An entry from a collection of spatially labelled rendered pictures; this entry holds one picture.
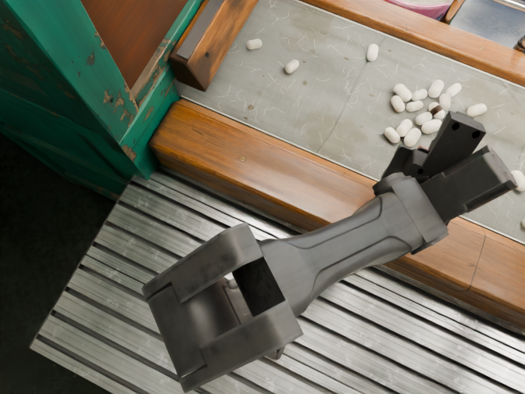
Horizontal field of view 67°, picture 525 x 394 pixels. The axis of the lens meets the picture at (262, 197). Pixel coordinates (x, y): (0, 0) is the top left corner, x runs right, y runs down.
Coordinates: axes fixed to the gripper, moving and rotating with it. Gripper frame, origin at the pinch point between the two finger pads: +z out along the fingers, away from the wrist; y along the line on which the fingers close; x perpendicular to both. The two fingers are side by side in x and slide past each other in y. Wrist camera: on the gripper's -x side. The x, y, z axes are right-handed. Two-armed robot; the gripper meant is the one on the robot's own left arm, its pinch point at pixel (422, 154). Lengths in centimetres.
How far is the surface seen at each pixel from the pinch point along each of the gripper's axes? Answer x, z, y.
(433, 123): -2.2, 10.8, -1.2
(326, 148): 7.1, 3.2, 14.4
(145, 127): 10.9, -9.5, 43.5
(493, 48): -15.4, 25.7, -6.5
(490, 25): -18.0, 42.6, -7.0
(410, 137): 0.7, 7.4, 1.7
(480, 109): -6.3, 15.9, -8.2
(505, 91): -9.6, 22.8, -12.1
